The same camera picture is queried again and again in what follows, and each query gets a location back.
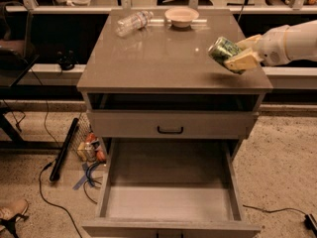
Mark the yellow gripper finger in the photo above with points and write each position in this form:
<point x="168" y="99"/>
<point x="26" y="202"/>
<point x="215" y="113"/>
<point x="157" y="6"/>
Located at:
<point x="245" y="60"/>
<point x="248" y="42"/>

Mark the black drawer handle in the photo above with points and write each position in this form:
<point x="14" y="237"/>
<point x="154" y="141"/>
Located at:
<point x="176" y="131"/>

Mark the dark office chair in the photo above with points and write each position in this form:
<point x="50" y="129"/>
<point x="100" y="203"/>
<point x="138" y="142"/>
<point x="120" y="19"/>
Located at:
<point x="16" y="56"/>

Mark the clear plastic water bottle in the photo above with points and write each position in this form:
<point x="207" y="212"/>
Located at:
<point x="134" y="22"/>

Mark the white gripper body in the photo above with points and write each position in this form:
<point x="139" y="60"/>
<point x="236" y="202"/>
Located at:
<point x="272" y="46"/>

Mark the closed top drawer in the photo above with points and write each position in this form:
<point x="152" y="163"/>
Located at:
<point x="196" y="124"/>

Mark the open middle drawer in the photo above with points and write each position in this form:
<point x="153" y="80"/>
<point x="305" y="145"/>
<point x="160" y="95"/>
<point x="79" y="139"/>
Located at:
<point x="161" y="188"/>

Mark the black long bar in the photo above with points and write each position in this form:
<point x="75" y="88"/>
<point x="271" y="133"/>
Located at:
<point x="55" y="174"/>

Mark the black round device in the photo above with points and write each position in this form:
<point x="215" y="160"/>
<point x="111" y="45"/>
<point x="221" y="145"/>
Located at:
<point x="66" y="62"/>

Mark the green crushed soda can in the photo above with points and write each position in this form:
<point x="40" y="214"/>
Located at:
<point x="222" y="50"/>

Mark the tan shoe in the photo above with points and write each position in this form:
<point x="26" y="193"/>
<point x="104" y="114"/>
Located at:
<point x="16" y="207"/>

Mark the white shallow bowl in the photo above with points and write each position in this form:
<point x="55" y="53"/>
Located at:
<point x="181" y="17"/>

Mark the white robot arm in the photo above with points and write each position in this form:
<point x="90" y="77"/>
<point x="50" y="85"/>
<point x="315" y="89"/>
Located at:
<point x="300" y="42"/>

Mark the wire basket with items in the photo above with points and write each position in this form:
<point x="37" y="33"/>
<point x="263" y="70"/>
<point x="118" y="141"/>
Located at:
<point x="85" y="144"/>

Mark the grey drawer cabinet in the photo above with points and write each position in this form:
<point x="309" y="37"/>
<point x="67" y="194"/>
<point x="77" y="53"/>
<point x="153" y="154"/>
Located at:
<point x="164" y="69"/>

